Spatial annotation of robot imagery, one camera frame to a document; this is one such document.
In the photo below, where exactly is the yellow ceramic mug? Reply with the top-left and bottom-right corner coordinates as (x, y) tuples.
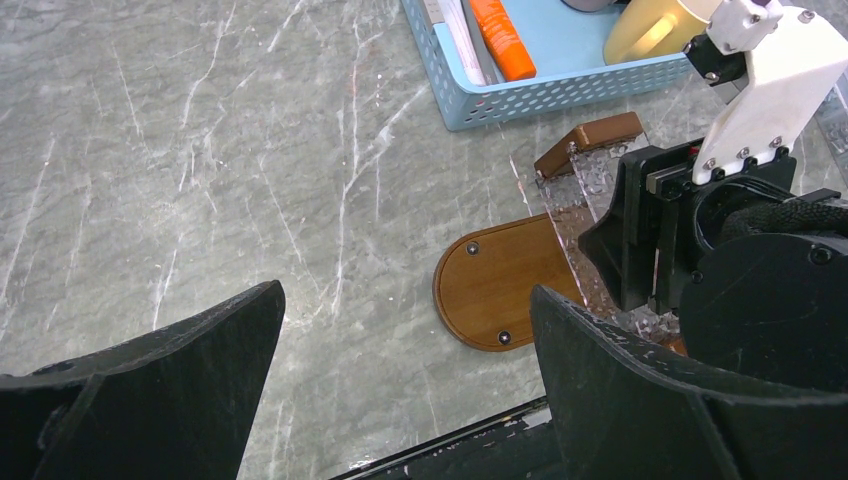
(603, 0), (721, 65)

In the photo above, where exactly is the mauve ceramic cup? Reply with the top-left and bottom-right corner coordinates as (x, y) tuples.
(562, 0), (619, 13)

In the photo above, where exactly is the brown oval wooden tray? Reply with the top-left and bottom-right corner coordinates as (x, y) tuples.
(432, 206), (686, 354)

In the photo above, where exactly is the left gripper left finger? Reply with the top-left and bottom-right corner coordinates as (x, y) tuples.
(1, 280), (286, 479)

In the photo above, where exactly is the clear plastic container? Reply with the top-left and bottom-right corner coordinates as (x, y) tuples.
(815, 86), (847, 183)

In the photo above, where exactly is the orange toothpaste tube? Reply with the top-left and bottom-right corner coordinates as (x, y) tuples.
(470, 0), (537, 82)

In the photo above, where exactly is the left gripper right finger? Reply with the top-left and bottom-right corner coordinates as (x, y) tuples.
(530, 285), (847, 479)

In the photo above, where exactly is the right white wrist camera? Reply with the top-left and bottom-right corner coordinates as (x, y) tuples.
(691, 1), (847, 185)

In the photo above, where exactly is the clear holder with brown ends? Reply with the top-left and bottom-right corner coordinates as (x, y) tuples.
(534, 111), (684, 353)

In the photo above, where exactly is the light blue plastic basket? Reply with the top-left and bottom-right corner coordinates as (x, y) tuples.
(402, 0), (691, 131)

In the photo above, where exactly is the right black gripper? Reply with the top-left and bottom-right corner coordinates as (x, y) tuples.
(577, 140), (797, 313)

